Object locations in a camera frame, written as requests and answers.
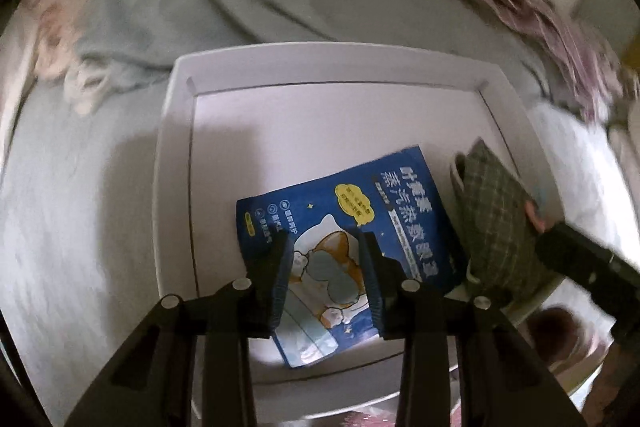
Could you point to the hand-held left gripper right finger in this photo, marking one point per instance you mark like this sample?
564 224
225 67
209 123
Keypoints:
373 287

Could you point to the green plaid pouch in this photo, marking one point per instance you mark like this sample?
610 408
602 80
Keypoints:
492 222

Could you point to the light blue bed sheet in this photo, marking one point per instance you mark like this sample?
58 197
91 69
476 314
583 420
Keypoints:
75 217

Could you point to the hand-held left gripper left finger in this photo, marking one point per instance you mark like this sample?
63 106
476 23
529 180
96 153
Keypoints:
279 279

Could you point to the blurry brown object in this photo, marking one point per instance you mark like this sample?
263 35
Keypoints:
555 337

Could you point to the pink patterned cloth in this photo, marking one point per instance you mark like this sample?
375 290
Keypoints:
370 418

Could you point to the white tray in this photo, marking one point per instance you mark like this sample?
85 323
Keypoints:
320 132

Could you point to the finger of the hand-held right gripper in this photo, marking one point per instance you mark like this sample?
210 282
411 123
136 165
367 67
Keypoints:
570 252

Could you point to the blue eye mask packet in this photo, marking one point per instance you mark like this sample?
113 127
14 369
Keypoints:
395 217

